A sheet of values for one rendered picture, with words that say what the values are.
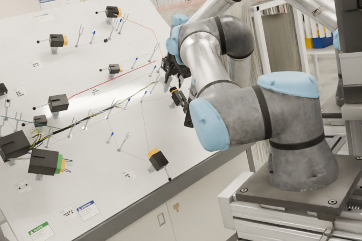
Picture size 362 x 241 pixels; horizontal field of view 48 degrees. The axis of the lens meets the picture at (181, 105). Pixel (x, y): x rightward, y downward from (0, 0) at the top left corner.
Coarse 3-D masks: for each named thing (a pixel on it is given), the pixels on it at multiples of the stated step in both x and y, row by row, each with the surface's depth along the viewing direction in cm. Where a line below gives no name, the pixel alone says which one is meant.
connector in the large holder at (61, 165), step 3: (60, 156) 144; (60, 159) 144; (60, 162) 143; (63, 162) 144; (57, 165) 142; (60, 165) 142; (63, 165) 144; (57, 168) 141; (60, 168) 142; (63, 168) 143; (57, 171) 143; (60, 171) 144; (63, 171) 144
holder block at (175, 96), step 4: (176, 92) 188; (180, 92) 189; (172, 96) 189; (176, 96) 187; (184, 96) 188; (176, 100) 188; (180, 100) 186; (184, 100) 187; (176, 104) 188; (180, 104) 189
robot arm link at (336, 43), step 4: (336, 32) 121; (336, 36) 121; (336, 40) 120; (336, 44) 121; (336, 48) 121; (336, 52) 122; (336, 56) 123; (336, 60) 124; (340, 68) 122; (340, 72) 123
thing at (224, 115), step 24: (192, 24) 118; (216, 24) 116; (192, 48) 110; (216, 48) 114; (192, 72) 103; (216, 72) 95; (216, 96) 84; (240, 96) 82; (192, 120) 90; (216, 120) 80; (240, 120) 80; (216, 144) 82; (240, 144) 84
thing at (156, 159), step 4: (160, 152) 165; (152, 156) 163; (156, 156) 164; (160, 156) 164; (164, 156) 165; (152, 160) 164; (156, 160) 163; (160, 160) 163; (164, 160) 164; (152, 164) 165; (156, 164) 163; (160, 164) 162; (164, 164) 163; (148, 168) 170; (152, 168) 169; (156, 168) 164; (160, 168) 163; (164, 168) 164; (168, 176) 164
